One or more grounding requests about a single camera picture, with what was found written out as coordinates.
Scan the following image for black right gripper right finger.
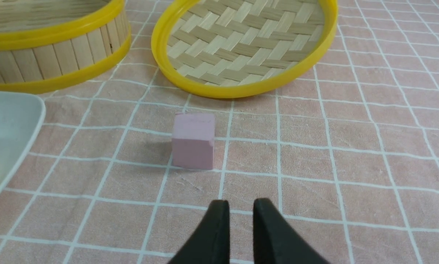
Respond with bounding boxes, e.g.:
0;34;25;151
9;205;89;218
253;198;329;264

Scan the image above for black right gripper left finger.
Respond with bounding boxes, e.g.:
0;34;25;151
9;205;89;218
169;199;230;264

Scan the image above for white square plate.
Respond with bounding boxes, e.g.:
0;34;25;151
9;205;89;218
0;91;46;194

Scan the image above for pink cube block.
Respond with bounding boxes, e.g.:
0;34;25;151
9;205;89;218
171;113;215;170

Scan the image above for pink checkered tablecloth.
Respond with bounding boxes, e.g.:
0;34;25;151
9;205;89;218
0;0;439;264

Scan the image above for yellow rimmed woven steamer lid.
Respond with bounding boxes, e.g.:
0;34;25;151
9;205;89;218
151;0;339;99

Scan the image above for yellow rimmed bamboo steamer basket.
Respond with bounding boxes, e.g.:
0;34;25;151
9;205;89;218
0;0;131;95

